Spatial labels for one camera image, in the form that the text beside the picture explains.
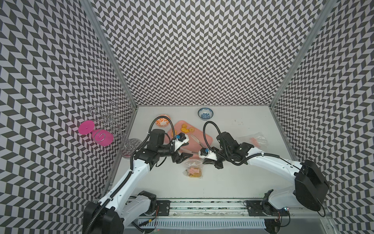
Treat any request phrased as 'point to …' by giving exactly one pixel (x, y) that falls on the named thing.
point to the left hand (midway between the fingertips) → (188, 150)
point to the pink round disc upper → (86, 127)
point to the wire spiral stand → (114, 115)
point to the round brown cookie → (184, 125)
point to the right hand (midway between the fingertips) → (205, 162)
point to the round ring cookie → (191, 129)
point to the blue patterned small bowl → (205, 113)
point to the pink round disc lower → (102, 137)
